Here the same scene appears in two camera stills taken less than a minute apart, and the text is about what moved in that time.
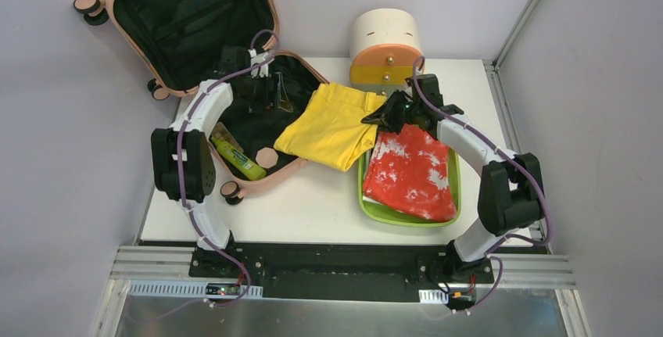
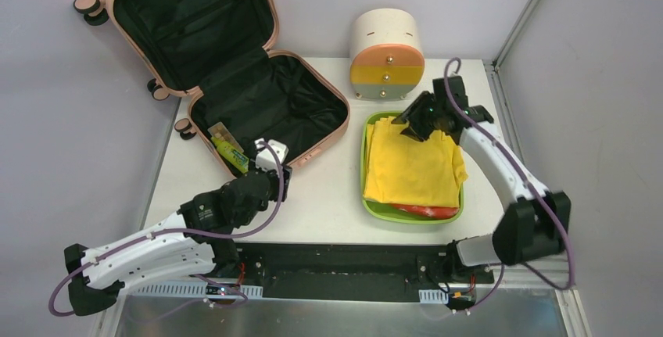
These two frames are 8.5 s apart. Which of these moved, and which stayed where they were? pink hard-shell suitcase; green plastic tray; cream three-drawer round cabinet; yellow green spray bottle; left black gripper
Moved: left black gripper
Stayed: pink hard-shell suitcase; green plastic tray; cream three-drawer round cabinet; yellow green spray bottle
